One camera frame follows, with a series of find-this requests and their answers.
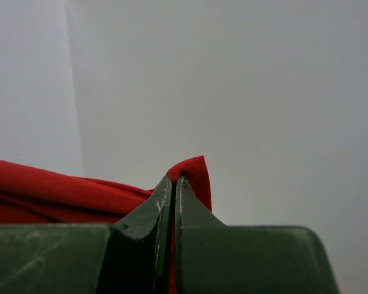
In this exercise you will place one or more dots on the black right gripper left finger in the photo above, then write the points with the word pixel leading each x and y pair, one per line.
pixel 130 256

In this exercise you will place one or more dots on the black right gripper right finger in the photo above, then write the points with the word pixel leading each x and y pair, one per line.
pixel 212 257

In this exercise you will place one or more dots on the red t-shirt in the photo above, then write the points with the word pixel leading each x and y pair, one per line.
pixel 31 196

